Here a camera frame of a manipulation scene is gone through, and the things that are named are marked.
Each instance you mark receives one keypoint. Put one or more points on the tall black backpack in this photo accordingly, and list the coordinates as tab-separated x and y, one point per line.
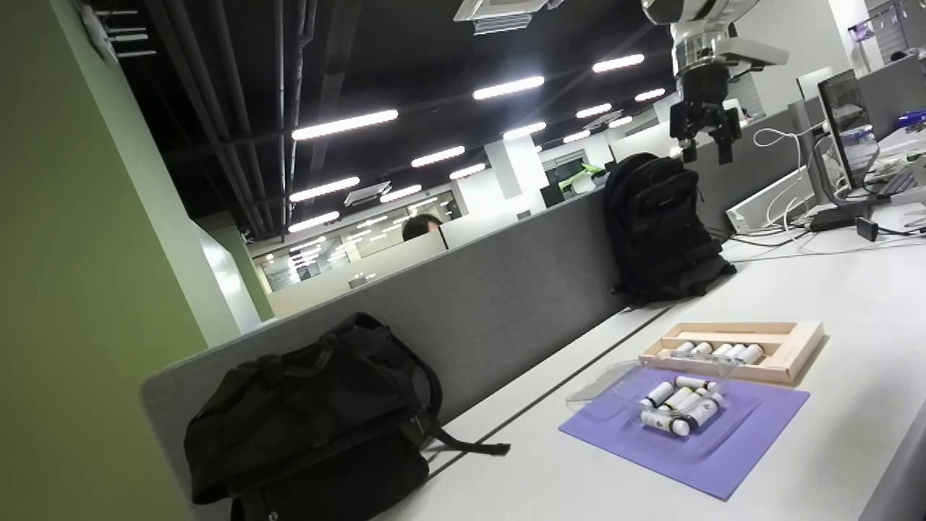
665	240

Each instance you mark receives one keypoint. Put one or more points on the dark-haired person head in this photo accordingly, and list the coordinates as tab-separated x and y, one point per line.
424	228

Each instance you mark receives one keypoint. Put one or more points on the black computer monitor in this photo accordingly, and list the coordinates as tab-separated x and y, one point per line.
843	126

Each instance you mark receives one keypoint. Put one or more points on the grey desk partition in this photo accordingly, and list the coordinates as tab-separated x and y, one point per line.
502	299

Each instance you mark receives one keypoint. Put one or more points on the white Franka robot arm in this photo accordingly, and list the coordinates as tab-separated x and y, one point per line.
709	29

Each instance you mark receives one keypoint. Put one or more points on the black duffel bag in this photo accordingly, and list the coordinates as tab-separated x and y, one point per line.
306	422

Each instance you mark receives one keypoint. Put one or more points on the small white cylinder vial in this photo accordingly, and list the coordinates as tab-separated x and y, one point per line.
680	401
657	392
664	421
703	412
684	348
715	392
739	353
703	350
752	353
688	383
722	353

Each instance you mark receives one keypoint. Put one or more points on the white small objects cluster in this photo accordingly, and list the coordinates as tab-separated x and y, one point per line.
736	422

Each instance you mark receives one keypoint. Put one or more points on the wooden tray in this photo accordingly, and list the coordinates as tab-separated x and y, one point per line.
781	370

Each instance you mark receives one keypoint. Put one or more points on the purple mat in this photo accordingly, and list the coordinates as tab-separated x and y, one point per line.
746	458

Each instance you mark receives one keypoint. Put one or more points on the ceiling light tube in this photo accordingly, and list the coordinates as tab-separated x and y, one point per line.
506	86
593	110
437	156
346	121
525	128
324	188
466	172
616	60
649	94
312	221

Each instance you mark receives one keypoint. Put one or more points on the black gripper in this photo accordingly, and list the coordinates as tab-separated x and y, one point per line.
706	89

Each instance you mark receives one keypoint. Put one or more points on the black power adapter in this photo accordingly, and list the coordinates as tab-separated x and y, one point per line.
839	218

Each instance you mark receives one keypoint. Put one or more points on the white wifi router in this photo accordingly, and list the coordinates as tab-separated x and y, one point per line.
95	31

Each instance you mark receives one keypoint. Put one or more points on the white keyboard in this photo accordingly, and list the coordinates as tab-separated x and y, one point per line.
771	204

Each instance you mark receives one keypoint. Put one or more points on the ceiling air vent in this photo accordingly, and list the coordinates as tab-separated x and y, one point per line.
502	11

